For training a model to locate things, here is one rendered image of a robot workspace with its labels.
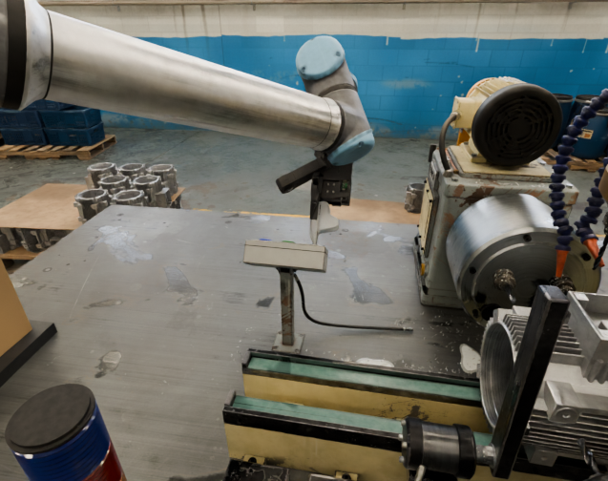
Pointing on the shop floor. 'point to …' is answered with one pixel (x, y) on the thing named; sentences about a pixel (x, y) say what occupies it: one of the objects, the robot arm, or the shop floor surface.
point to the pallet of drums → (589, 149)
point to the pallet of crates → (52, 131)
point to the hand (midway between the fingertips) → (311, 239)
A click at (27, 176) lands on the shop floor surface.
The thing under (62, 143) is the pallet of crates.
